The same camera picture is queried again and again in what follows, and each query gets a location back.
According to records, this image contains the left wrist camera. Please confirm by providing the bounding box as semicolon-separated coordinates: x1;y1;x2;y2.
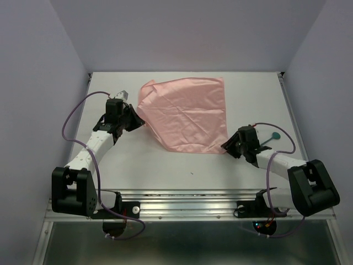
114;90;129;102

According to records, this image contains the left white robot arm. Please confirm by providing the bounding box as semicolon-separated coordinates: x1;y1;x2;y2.
51;98;145;218

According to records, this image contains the pink satin napkin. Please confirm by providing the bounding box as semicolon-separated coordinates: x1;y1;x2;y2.
137;77;228;155

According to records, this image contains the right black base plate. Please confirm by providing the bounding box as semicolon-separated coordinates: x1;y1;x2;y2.
233;200;273;219

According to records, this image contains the teal plastic spoon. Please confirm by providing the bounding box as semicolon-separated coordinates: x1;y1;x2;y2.
260;132;281;146

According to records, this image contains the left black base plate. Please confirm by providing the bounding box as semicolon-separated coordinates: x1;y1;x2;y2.
90;201;141;219

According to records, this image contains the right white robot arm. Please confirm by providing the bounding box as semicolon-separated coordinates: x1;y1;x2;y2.
221;125;340;218

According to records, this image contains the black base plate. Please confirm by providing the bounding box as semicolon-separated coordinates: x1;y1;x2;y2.
233;200;273;219
90;201;141;219

